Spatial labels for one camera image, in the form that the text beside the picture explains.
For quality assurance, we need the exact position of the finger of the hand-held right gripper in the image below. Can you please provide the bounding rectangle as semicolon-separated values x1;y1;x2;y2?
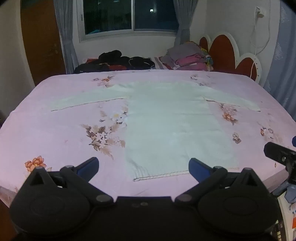
264;142;296;171

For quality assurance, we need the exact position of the pink floral blanket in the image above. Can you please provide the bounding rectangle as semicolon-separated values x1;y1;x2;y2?
0;70;296;209

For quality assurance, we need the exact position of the pile of dark clothes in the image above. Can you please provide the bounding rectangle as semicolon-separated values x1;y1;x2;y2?
73;50;156;74

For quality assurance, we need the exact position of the stack of folded clothes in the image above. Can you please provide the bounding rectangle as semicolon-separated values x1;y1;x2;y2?
159;41;214;72

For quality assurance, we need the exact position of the red and white headboard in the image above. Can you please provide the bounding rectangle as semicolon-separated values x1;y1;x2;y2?
199;31;263;85

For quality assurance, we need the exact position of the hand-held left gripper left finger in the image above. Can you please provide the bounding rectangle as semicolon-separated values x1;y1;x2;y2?
23;157;114;207

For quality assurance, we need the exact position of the grey patterned curtain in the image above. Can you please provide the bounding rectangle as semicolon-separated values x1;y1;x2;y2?
263;0;296;121

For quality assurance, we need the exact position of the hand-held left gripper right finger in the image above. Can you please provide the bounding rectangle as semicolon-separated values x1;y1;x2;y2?
174;158;269;207

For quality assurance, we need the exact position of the brown wooden door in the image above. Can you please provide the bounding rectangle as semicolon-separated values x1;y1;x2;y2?
20;0;66;86

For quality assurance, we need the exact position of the striped cloth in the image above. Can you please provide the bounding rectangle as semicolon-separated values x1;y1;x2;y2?
153;57;174;70

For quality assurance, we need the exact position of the white cable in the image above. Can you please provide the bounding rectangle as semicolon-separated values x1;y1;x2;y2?
249;0;272;79

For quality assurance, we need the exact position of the white knit sweater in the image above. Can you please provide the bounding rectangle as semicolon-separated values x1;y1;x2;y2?
50;81;261;181

